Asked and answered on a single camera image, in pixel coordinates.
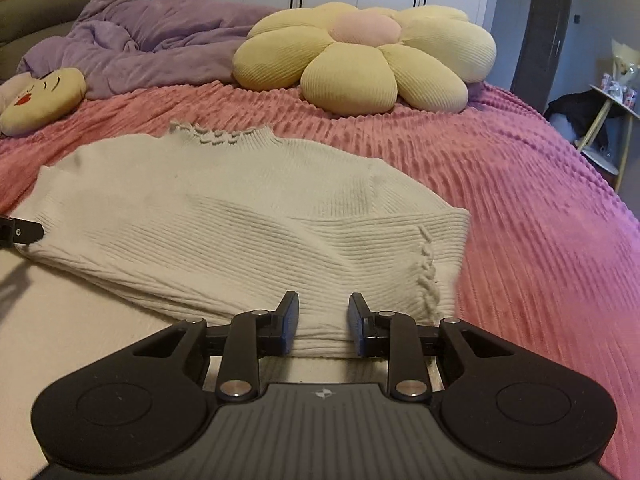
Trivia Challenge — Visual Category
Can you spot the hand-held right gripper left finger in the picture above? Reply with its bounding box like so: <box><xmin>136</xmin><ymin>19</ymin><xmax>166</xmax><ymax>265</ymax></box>
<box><xmin>131</xmin><ymin>291</ymin><xmax>301</xmax><ymax>404</ymax></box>

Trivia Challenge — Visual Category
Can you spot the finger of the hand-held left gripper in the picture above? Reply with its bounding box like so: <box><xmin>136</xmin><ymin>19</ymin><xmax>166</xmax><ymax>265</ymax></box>
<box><xmin>0</xmin><ymin>214</ymin><xmax>45</xmax><ymax>250</ymax></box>

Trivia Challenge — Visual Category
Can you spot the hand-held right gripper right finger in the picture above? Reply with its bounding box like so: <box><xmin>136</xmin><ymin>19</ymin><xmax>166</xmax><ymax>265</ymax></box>
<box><xmin>347</xmin><ymin>291</ymin><xmax>511</xmax><ymax>404</ymax></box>

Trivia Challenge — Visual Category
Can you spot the white knit sweater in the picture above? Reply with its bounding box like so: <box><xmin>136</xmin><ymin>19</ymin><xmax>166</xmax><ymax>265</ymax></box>
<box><xmin>0</xmin><ymin>121</ymin><xmax>472</xmax><ymax>441</ymax></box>

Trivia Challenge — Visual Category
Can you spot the yellow face pillow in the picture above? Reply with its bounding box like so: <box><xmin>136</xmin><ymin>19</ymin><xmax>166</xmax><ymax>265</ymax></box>
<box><xmin>0</xmin><ymin>67</ymin><xmax>87</xmax><ymax>137</ymax></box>

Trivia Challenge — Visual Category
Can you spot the pale pink plush toy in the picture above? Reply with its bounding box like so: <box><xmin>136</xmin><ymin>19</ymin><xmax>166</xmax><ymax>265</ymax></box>
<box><xmin>0</xmin><ymin>72</ymin><xmax>32</xmax><ymax>107</ymax></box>

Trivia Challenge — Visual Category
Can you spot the pink ribbed blanket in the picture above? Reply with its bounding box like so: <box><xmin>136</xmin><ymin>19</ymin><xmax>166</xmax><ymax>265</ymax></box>
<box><xmin>0</xmin><ymin>79</ymin><xmax>640</xmax><ymax>461</ymax></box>

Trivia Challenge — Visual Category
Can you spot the olive green headboard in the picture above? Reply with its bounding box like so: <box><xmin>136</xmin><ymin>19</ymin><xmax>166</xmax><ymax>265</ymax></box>
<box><xmin>0</xmin><ymin>0</ymin><xmax>116</xmax><ymax>80</ymax></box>

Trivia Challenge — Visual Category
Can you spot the purple duvet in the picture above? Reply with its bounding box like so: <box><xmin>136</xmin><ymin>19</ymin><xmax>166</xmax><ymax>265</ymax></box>
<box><xmin>17</xmin><ymin>0</ymin><xmax>281</xmax><ymax>102</ymax></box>

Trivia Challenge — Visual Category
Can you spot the yellow flower pillow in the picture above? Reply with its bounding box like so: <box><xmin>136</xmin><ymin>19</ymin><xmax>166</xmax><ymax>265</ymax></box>
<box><xmin>232</xmin><ymin>2</ymin><xmax>497</xmax><ymax>116</ymax></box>

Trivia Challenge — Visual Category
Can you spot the black clothing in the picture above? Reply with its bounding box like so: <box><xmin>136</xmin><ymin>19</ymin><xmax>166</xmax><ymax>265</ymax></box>
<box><xmin>544</xmin><ymin>91</ymin><xmax>609</xmax><ymax>149</ymax></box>

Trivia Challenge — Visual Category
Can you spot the pale wooden side table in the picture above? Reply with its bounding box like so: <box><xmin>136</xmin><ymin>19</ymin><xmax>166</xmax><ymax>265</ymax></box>
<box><xmin>575</xmin><ymin>82</ymin><xmax>640</xmax><ymax>194</ymax></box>

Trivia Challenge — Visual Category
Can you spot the wrapped flower bouquet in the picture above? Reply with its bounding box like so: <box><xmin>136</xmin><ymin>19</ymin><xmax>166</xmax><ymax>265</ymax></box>
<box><xmin>601</xmin><ymin>37</ymin><xmax>640</xmax><ymax>107</ymax></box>

